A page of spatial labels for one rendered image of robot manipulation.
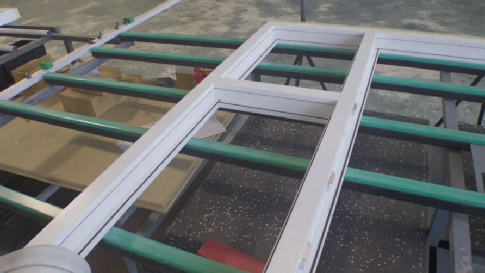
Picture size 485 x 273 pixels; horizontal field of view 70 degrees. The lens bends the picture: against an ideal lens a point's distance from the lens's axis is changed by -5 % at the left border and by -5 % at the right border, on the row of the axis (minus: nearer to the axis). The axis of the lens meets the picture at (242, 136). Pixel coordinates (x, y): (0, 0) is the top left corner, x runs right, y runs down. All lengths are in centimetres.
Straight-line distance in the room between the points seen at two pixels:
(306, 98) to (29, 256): 85
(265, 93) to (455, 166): 54
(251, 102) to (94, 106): 82
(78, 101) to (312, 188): 125
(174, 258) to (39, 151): 100
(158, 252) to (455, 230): 60
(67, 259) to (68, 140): 133
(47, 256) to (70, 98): 150
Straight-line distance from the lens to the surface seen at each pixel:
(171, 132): 94
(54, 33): 238
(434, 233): 113
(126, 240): 77
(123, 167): 83
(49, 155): 155
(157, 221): 116
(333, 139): 84
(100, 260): 154
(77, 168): 142
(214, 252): 101
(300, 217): 66
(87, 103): 169
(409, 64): 150
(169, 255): 72
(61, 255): 29
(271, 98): 105
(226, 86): 109
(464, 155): 149
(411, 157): 141
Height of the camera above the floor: 142
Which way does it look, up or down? 35 degrees down
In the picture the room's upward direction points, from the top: 5 degrees counter-clockwise
